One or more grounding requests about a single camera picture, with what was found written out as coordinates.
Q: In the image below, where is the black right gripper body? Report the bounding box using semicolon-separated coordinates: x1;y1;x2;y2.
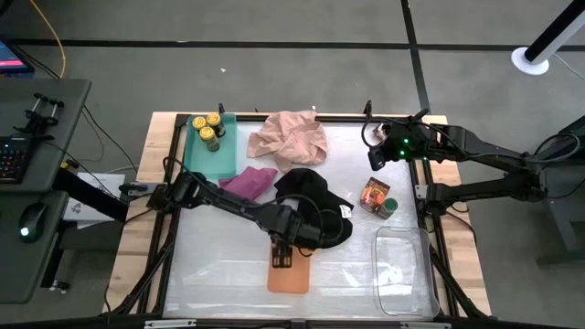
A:
381;121;433;162

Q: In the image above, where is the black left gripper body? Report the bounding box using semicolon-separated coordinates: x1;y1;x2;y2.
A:
267;209;324;250

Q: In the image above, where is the orange spice packet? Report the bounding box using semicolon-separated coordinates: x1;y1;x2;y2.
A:
359;176;392;214

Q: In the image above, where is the green lid spice jar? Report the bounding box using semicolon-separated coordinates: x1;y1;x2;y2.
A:
378;196;399;220

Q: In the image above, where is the magenta cloth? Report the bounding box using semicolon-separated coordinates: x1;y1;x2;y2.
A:
218;165;279;202

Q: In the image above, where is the orange plastic tray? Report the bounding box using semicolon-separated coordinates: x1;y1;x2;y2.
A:
267;246;311;294

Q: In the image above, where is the black cloth with white tag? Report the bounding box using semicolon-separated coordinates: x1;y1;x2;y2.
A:
273;167;356;250

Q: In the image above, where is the white plastic table sheet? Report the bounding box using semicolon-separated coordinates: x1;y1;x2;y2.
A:
163;121;435;320

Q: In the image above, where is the beige crumpled cloth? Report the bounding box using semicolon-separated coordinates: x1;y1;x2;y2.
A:
247;110;329;174

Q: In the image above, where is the teal plastic tray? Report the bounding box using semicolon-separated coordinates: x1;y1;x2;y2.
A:
184;112;239;181

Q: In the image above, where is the clear plastic container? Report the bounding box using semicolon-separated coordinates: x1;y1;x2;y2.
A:
374;226;440;319

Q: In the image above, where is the white round stand base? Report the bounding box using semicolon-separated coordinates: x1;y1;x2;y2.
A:
510;46;550;77

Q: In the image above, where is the black equipment stand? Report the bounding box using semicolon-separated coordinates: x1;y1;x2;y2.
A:
502;113;585;266

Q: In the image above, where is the black and white pole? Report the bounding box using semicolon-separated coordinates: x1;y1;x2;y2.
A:
524;0;585;65

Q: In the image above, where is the black bar under desk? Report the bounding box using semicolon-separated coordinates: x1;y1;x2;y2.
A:
53;167;130;223

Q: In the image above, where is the white box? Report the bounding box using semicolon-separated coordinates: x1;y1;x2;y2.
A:
61;172;127;229

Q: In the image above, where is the black computer mouse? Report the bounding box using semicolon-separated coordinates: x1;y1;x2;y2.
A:
17;202;48;244

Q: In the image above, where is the grey desk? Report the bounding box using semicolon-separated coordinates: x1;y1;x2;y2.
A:
0;77;92;305

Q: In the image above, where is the black clamp stand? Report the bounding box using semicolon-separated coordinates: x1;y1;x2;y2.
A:
13;92;66;141

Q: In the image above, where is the backlit black keyboard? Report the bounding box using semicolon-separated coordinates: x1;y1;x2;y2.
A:
0;134;34;185

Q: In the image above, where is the computer monitor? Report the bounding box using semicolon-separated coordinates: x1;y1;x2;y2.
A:
0;38;36;77

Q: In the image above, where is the black aluminium table frame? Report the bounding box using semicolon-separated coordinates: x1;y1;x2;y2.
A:
104;111;490;329

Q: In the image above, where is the yellow floor cable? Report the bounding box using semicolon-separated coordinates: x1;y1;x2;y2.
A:
28;0;68;80

